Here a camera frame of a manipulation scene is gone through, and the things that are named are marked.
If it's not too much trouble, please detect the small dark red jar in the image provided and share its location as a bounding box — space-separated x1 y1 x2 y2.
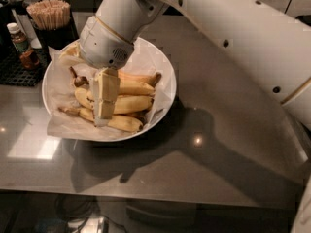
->
19 50 40 70

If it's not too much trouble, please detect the yellow banana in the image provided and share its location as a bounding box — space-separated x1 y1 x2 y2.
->
74 87 153 114
58 107 143 133
86 79 156 103

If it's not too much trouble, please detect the orange-tinted back banana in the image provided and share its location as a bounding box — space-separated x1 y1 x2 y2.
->
119 71 162 86

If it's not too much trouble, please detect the black grid mat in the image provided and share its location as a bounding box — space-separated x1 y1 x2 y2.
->
0 47 51 87

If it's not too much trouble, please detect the dark-lidded jar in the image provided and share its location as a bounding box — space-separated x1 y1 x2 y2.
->
10 0 27 15
22 0 42 16

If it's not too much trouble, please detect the white bowl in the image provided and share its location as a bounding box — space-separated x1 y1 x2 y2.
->
42 38 177 142

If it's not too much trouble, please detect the brown banana stem piece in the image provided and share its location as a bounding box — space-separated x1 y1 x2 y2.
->
69 67 89 87

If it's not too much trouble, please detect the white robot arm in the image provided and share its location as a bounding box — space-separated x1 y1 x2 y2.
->
81 0 311 233

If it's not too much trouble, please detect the small sauce bottle white cap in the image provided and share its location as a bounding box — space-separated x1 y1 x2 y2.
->
7 22 30 53

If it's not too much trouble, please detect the white paper liner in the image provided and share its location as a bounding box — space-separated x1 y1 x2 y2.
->
42 39 177 142

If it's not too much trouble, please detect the black cup of wooden sticks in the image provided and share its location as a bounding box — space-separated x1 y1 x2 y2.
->
26 0 79 50

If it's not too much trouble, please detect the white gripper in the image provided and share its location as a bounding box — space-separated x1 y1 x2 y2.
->
59 16 134 127

